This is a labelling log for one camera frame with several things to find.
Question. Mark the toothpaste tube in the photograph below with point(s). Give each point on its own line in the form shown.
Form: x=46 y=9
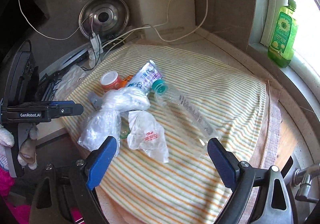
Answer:
x=147 y=76

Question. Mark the person's left hand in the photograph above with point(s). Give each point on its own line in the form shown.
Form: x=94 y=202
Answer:
x=27 y=151

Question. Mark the wooden board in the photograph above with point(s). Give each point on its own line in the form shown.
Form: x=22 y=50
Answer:
x=287 y=139

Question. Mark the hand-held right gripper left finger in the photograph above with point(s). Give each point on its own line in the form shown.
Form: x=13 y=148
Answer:
x=102 y=159

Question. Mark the white cutting board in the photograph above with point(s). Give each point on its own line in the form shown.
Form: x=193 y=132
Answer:
x=162 y=1

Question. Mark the plain white plastic bag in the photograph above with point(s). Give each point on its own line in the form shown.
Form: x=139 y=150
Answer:
x=72 y=76

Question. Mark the steel pot lid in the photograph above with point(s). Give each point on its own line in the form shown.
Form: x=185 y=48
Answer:
x=112 y=6

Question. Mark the clear plastic bottle green cap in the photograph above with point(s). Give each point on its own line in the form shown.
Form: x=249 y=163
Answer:
x=190 y=111

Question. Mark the orange peel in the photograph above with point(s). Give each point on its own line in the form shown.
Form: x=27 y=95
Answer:
x=126 y=79

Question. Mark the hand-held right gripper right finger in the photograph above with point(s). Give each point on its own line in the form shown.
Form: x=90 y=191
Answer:
x=222 y=164

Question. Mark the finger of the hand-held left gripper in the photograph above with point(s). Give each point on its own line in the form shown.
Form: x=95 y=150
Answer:
x=72 y=109

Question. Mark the red cup white lid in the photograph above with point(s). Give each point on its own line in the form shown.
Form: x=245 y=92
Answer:
x=111 y=81

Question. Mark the clear plastic bag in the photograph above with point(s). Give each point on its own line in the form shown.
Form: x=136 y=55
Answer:
x=112 y=104

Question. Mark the striped cloth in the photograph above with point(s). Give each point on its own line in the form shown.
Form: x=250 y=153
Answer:
x=200 y=89

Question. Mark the small green plastic piece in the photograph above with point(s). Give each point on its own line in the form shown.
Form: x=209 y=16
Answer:
x=124 y=134

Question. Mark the person's left forearm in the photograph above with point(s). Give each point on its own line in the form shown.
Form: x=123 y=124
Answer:
x=6 y=181

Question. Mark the stone window sill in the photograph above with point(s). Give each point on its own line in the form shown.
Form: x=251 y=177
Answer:
x=300 y=74

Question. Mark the grey plastic piece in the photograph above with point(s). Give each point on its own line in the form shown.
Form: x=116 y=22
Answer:
x=93 y=97

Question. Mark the green dish soap bottle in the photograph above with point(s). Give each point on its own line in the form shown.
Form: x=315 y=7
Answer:
x=282 y=34

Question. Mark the white charger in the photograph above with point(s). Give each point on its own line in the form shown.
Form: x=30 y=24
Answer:
x=95 y=41

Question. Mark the metal faucet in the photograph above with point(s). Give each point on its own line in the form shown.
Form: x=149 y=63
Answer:
x=303 y=179

